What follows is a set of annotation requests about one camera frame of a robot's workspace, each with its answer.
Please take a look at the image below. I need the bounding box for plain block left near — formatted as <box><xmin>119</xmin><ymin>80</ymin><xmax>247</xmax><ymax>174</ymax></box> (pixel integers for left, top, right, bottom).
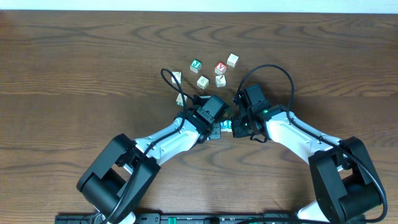
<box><xmin>176</xmin><ymin>93</ymin><xmax>188</xmax><ymax>106</ymax></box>

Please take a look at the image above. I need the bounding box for green letter F wooden block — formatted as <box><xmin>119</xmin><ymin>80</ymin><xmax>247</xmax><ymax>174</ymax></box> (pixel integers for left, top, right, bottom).
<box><xmin>227</xmin><ymin>120</ymin><xmax>232</xmax><ymax>132</ymax></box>

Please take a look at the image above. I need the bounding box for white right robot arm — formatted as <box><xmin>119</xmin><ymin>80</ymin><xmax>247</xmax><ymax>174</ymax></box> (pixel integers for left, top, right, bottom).
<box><xmin>232</xmin><ymin>106</ymin><xmax>388</xmax><ymax>223</ymax></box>

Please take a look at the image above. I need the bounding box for green letter J wooden block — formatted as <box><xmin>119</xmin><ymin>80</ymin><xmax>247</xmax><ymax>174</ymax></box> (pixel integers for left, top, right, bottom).
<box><xmin>190</xmin><ymin>59</ymin><xmax>202</xmax><ymax>73</ymax></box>

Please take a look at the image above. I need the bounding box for red letter M wooden block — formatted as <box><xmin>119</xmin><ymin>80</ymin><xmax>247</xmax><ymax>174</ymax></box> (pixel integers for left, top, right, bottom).
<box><xmin>227</xmin><ymin>54</ymin><xmax>239</xmax><ymax>67</ymax></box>

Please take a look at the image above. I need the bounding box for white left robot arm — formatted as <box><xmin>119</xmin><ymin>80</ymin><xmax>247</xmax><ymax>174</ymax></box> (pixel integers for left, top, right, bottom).
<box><xmin>76</xmin><ymin>111</ymin><xmax>220</xmax><ymax>223</ymax></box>

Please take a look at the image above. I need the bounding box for blue letter L wooden block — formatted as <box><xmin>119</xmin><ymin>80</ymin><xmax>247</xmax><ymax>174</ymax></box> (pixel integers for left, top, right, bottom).
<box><xmin>220</xmin><ymin>121</ymin><xmax>229</xmax><ymax>131</ymax></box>

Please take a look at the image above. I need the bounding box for red letter A wooden block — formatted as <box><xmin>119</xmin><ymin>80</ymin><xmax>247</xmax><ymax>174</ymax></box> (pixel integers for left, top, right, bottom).
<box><xmin>215</xmin><ymin>62</ymin><xmax>226</xmax><ymax>75</ymax></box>

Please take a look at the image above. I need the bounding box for dark green side wooden block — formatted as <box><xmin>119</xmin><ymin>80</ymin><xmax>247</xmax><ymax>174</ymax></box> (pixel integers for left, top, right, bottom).
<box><xmin>172</xmin><ymin>71</ymin><xmax>182</xmax><ymax>84</ymax></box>

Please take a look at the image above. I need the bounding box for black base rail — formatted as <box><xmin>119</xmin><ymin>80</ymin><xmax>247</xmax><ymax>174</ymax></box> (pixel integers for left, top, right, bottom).
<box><xmin>54</xmin><ymin>212</ymin><xmax>296</xmax><ymax>224</ymax></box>

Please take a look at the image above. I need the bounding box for yellow framed wooden block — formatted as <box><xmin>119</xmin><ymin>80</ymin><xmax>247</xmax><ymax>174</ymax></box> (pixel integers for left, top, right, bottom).
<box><xmin>197</xmin><ymin>76</ymin><xmax>210</xmax><ymax>90</ymax></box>

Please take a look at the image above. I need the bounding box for plain pictured wooden block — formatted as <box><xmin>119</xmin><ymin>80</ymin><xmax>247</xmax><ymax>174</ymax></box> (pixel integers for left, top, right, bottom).
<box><xmin>215</xmin><ymin>75</ymin><xmax>226</xmax><ymax>88</ymax></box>

